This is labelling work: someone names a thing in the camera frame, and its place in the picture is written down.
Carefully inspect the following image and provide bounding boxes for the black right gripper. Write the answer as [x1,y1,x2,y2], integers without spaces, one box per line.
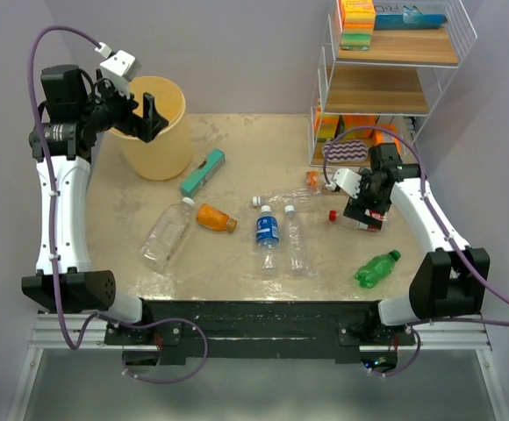
[344,168,392,229]

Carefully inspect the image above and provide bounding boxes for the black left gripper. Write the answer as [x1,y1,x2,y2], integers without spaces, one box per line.
[80,71,168,141]

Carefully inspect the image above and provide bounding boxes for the red label red cap bottle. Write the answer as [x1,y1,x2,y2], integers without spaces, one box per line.
[328,210,382,232]

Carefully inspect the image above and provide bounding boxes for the green plastic bottle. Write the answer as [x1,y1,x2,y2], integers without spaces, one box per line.
[354,250,401,289]

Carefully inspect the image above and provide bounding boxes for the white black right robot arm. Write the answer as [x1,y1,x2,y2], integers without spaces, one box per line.
[333,143,491,345]

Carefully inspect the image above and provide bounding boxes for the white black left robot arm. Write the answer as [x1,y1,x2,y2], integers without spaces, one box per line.
[21,61,168,344]

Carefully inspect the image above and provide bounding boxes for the yellow plastic bin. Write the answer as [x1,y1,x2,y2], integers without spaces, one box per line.
[109,76,193,181]

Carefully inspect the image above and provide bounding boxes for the orange label clear bottle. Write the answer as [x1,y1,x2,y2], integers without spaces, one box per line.
[305,171,335,195]

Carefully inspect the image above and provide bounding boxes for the crushed clear bottle white cap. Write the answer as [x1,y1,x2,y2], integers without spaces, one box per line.
[251,187,324,212]

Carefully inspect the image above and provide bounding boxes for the purple wavy pattern pouch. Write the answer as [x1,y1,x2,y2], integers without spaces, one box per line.
[321,139,369,164]

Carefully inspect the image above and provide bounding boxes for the slim clear bottle white cap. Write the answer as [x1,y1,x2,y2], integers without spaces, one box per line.
[284,204,308,275]

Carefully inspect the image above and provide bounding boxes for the teal rectangular box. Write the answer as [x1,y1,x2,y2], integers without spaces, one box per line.
[180,148,226,198]

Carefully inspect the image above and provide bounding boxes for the orange box right bottom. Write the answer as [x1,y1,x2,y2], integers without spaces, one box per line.
[371,125,401,153]

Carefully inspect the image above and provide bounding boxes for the orange box bottom shelf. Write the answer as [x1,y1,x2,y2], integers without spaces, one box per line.
[342,114,376,139]

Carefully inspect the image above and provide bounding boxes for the blue label clear bottle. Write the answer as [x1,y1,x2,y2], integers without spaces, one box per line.
[255,205,280,273]

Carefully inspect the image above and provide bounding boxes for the sponge pack bottom shelf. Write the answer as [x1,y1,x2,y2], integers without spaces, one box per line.
[313,106,340,139]

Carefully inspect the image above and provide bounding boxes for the orange juice bottle left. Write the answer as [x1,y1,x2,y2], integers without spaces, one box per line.
[196,203,237,233]

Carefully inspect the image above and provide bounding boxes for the large clear square bottle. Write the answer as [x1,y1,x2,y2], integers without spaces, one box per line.
[140,197,195,274]

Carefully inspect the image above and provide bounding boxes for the stacked colourful sponges top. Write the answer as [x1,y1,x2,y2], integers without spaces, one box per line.
[338,0,376,51]

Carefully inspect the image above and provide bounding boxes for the blue box on shelf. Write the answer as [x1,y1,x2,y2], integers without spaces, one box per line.
[374,4,448,31]

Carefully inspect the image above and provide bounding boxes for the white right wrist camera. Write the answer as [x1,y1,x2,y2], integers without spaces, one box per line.
[326,168,362,198]

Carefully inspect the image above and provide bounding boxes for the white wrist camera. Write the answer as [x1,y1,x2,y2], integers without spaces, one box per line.
[326,168,362,198]
[95,42,141,98]

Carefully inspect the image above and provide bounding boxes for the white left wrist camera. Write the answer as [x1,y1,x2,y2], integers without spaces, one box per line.
[95,42,141,98]

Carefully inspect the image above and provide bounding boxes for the white wire shelf rack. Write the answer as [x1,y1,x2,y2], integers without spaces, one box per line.
[309,1,477,166]

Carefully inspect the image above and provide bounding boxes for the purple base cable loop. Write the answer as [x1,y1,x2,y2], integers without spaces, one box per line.
[121,318,210,386]

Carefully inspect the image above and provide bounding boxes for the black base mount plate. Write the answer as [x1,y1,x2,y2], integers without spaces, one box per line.
[104,300,415,365]

